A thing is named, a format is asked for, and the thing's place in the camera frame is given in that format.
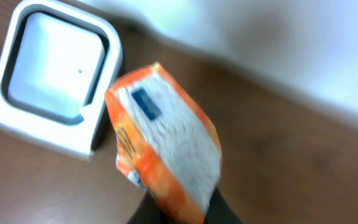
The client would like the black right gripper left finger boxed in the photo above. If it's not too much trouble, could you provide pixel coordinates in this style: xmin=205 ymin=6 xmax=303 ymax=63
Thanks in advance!
xmin=127 ymin=192 xmax=170 ymax=224

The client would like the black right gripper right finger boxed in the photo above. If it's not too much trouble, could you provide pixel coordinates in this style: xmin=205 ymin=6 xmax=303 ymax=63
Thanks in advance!
xmin=204 ymin=188 xmax=244 ymax=224

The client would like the white barcode scanner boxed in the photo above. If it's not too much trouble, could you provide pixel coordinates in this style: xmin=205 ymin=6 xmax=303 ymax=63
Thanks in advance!
xmin=0 ymin=1 xmax=122 ymax=158

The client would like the small orange carton box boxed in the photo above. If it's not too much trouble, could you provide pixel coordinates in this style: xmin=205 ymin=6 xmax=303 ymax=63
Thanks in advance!
xmin=105 ymin=63 xmax=223 ymax=223

